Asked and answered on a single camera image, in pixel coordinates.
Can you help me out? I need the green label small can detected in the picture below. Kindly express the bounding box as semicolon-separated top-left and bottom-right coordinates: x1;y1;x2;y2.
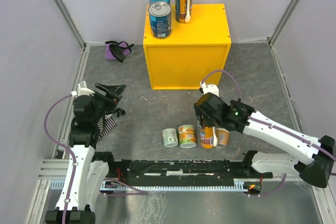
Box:
162;128;178;147

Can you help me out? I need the tall orange can with spoon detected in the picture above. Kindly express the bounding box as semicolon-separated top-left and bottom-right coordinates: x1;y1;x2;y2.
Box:
175;0;193;23

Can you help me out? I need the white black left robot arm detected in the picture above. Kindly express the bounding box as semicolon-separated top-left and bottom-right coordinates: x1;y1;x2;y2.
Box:
45;81;126;223

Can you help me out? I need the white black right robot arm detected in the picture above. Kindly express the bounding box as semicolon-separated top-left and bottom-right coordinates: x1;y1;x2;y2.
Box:
194;93;335;188

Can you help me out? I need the black white striped cloth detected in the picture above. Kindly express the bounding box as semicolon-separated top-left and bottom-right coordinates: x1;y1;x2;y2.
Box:
98;108;125;140

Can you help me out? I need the orange fruit label can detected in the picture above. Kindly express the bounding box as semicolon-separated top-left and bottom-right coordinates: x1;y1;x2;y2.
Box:
178;124;196;148

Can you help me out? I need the purple black cloth pouch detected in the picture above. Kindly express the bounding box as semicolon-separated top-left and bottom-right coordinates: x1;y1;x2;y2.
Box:
104;40;134;62

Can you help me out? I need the yellow wooden box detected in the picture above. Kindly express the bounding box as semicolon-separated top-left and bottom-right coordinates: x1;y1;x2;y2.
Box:
143;4;232;90

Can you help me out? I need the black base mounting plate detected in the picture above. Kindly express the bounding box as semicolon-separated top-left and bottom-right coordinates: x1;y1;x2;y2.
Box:
107;157;273;188

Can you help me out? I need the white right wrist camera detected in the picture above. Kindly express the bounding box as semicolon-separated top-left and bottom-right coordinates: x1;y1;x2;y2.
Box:
199;82;219;97

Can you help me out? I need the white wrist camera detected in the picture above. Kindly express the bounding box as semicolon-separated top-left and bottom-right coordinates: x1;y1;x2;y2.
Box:
71;81;94;98
199;82;219;97

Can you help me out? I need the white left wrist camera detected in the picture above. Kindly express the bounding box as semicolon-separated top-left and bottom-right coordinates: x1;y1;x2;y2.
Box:
71;81;94;98

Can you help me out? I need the white slotted cable duct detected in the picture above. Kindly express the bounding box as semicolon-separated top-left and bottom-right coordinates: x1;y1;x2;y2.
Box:
49;179;263;191

